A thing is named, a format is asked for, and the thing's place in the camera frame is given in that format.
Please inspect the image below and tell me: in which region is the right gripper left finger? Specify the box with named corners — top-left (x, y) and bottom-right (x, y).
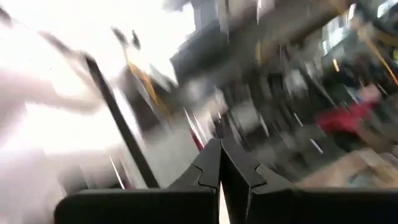
top-left (54, 138), bottom-right (222, 224)

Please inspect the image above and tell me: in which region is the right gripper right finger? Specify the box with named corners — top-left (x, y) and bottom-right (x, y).
top-left (221, 139), bottom-right (398, 224)

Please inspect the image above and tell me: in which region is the red blurred object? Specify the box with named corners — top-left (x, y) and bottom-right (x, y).
top-left (315, 83), bottom-right (384, 138)

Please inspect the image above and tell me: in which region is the black metal table frame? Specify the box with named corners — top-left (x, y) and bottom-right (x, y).
top-left (83, 52), bottom-right (160, 189)

